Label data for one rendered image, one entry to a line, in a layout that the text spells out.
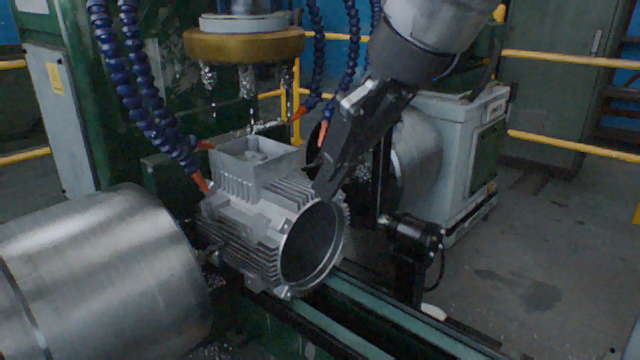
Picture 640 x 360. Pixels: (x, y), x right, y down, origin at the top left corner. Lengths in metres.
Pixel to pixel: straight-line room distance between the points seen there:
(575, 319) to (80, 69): 0.99
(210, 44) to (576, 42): 3.16
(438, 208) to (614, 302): 0.40
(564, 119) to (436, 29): 3.31
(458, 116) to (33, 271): 0.79
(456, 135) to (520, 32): 2.72
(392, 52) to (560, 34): 3.22
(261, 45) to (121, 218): 0.28
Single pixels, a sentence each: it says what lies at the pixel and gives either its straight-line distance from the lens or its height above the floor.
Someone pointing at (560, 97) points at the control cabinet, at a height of 0.64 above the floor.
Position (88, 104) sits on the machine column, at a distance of 0.78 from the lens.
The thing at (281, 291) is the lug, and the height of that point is 0.96.
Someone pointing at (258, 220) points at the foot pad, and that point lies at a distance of 0.64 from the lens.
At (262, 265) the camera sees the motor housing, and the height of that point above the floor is 1.02.
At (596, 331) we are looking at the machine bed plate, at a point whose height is 0.80.
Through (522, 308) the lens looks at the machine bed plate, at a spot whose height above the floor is 0.80.
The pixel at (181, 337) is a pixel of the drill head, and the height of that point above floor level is 1.02.
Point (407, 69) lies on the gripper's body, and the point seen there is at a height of 1.33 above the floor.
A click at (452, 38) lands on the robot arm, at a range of 0.38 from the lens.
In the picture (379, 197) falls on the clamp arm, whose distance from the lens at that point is 0.73.
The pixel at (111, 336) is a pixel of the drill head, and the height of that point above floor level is 1.07.
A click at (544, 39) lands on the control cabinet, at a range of 3.61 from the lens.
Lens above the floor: 1.40
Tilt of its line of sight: 25 degrees down
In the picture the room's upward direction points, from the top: straight up
